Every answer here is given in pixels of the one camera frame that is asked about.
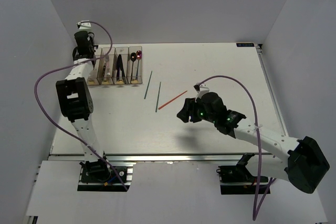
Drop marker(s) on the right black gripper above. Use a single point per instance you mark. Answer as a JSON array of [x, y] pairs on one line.
[[188, 109]]

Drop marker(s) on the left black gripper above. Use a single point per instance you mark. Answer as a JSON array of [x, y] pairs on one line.
[[91, 41]]

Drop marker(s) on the pink handled fork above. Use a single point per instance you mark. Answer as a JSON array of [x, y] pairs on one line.
[[108, 68]]

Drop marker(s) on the orange chopstick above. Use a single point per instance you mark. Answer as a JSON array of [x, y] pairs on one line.
[[173, 99]]

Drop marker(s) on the dark blue plastic knife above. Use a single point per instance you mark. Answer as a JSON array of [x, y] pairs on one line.
[[119, 67]]

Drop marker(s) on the black plastic knife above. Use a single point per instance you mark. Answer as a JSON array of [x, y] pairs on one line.
[[122, 75]]

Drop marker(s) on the teal chopstick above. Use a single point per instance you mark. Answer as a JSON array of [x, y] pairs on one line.
[[148, 84], [158, 97]]

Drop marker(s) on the black spoon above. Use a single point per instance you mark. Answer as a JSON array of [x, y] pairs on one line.
[[133, 57]]

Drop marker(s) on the iridescent red spoon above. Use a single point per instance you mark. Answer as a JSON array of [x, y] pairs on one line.
[[139, 57]]

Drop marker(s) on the silver fork dark handle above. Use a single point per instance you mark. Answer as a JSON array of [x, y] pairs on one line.
[[104, 68]]

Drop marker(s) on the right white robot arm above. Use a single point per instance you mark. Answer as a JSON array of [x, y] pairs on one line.
[[298, 161]]

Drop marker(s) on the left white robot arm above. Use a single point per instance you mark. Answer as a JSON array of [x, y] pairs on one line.
[[74, 97]]

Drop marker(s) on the clear container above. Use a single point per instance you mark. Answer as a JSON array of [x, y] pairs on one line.
[[110, 81], [132, 79], [92, 77], [123, 51]]

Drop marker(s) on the blue logo sticker right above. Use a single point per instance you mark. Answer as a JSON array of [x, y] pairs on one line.
[[245, 44]]

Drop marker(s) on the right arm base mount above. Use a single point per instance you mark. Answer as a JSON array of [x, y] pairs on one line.
[[236, 179]]

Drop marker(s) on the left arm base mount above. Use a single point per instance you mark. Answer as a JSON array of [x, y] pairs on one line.
[[100, 177]]

